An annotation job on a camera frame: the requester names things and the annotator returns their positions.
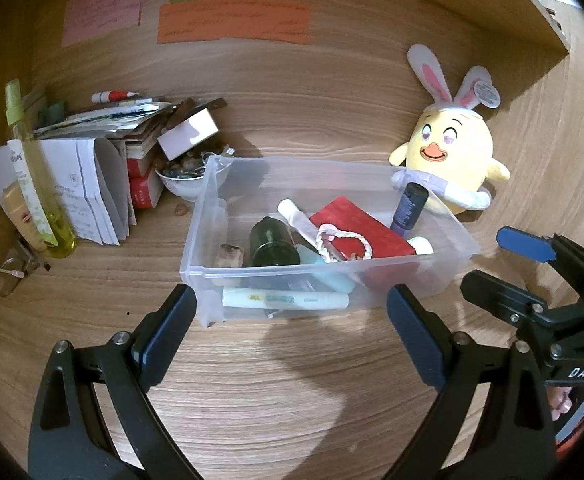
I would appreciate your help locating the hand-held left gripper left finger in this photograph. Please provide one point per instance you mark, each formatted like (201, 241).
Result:
(167, 335)

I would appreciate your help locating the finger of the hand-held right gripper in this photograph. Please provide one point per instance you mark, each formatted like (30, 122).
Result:
(501, 297)
(524, 244)

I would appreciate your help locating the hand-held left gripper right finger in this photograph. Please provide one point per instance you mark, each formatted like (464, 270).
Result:
(416, 335)

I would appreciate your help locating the beige eraser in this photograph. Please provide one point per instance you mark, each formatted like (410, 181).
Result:
(229, 256)

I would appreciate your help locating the light blue cosmetic tube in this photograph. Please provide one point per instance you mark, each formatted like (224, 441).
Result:
(327, 275)

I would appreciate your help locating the red foil packet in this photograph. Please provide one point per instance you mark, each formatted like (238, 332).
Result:
(371, 232)

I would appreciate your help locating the white slim stick tube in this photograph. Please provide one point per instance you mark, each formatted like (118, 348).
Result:
(282, 299)

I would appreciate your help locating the purple cosmetic tube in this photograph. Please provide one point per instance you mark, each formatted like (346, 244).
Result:
(409, 207)

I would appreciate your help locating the dark green bottle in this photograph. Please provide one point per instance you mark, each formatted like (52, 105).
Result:
(272, 242)

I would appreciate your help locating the clear plastic storage bin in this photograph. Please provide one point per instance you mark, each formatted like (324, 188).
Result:
(242, 195)

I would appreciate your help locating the pink cosmetic tube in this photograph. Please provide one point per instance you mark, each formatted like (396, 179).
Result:
(294, 212)

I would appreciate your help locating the person's right hand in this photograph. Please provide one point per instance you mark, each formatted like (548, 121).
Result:
(557, 402)

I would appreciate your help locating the orange cloth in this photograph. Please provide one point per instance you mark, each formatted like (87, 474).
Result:
(571, 432)

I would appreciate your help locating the yellow chick plush toy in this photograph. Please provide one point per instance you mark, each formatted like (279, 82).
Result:
(451, 145)

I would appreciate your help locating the small brown stone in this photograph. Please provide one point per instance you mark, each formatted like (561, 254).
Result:
(181, 209)

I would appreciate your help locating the stack of books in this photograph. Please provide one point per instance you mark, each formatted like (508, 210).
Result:
(142, 190)

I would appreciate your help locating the white ceramic bowl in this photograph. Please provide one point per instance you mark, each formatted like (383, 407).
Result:
(182, 187)

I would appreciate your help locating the yellow-green spray bottle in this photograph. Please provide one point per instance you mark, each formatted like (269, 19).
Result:
(54, 225)

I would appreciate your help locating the eyeglasses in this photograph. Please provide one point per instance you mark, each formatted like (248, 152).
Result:
(24, 260)

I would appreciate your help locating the folded white papers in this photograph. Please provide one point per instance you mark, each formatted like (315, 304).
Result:
(87, 185)

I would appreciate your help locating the yellow sunscreen bottle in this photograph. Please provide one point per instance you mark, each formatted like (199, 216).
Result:
(19, 215)

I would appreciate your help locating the small white box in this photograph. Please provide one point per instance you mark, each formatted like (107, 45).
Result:
(187, 132)

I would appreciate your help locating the red white marker pen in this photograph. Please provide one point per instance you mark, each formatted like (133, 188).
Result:
(117, 95)

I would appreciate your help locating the small green container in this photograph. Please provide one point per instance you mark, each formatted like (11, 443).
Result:
(57, 110)

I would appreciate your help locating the orange paper note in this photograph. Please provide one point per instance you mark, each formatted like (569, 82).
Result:
(232, 22)

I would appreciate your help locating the pink paper note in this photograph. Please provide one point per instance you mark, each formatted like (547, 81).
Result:
(102, 10)

